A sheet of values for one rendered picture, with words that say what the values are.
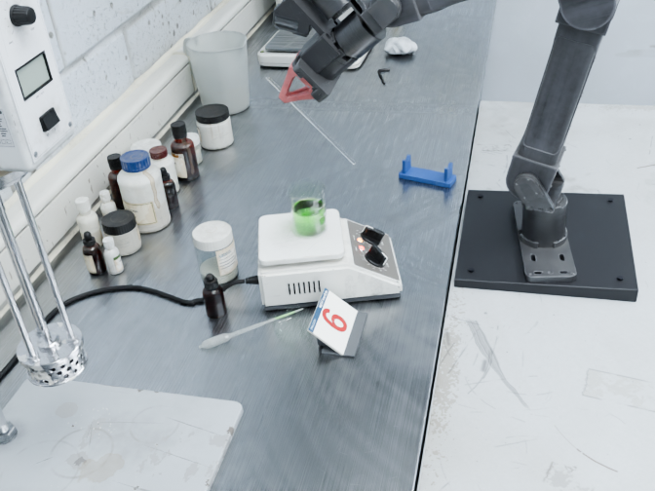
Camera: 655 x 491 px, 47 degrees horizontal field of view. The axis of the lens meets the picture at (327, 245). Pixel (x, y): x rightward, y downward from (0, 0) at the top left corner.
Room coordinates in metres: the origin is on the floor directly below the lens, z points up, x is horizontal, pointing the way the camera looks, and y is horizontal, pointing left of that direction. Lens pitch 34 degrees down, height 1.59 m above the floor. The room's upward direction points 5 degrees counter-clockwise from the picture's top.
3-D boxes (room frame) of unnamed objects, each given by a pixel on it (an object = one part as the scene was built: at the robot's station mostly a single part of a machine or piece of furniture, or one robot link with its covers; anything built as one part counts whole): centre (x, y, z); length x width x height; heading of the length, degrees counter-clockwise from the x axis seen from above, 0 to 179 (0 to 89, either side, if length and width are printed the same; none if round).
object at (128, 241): (1.05, 0.33, 0.93); 0.05 x 0.05 x 0.06
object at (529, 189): (0.93, -0.31, 1.02); 0.09 x 0.06 x 0.06; 152
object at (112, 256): (0.98, 0.33, 0.93); 0.02 x 0.02 x 0.06
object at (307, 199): (0.91, 0.02, 1.02); 0.06 x 0.05 x 0.08; 132
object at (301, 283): (0.91, 0.01, 0.94); 0.22 x 0.13 x 0.08; 91
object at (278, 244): (0.91, 0.04, 0.98); 0.12 x 0.12 x 0.01; 1
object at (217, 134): (1.40, 0.21, 0.94); 0.07 x 0.07 x 0.07
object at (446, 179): (1.18, -0.19, 0.92); 0.10 x 0.03 x 0.04; 58
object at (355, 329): (0.79, -0.01, 0.92); 0.09 x 0.06 x 0.04; 163
